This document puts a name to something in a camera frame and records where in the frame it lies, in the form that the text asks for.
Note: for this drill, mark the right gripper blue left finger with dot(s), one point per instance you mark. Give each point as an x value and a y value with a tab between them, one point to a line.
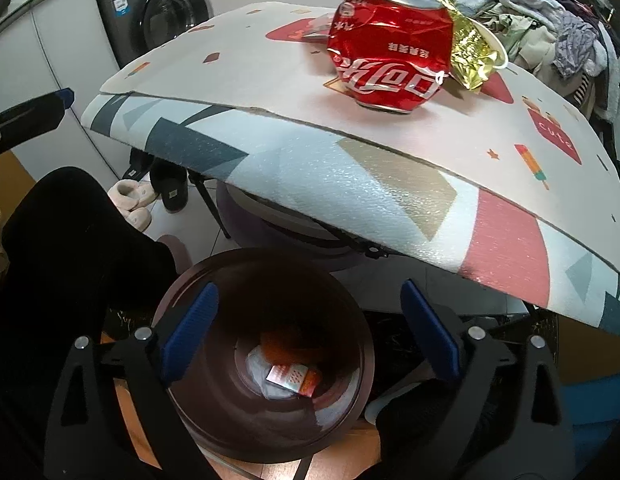
183	330

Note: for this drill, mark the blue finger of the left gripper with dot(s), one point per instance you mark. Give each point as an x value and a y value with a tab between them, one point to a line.
66	95

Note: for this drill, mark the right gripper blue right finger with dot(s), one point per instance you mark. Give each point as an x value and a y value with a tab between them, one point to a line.
434	329

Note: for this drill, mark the red cigarette pack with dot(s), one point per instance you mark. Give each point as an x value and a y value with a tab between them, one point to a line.
296	378

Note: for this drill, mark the crushed red cola can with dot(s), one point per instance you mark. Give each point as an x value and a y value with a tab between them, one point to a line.
391	54

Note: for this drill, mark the white paper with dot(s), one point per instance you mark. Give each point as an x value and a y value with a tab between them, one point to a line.
258	367

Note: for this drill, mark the dark red trash bin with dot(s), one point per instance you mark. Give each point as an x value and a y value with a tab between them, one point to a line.
261	290

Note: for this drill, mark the white cabinet counter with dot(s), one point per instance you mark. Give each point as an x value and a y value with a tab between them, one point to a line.
47	45

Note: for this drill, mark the dark grey washing machine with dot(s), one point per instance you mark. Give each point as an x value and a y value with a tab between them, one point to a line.
135	27

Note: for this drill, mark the pink fluffy slipper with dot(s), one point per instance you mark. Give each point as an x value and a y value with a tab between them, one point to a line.
132	199

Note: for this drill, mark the black slipper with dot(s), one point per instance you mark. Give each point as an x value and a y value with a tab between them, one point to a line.
168	180

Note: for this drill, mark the gold foil snack bag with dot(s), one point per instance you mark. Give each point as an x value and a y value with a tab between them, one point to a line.
472	60

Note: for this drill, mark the pile of clothes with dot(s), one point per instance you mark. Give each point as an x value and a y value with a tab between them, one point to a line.
563	43

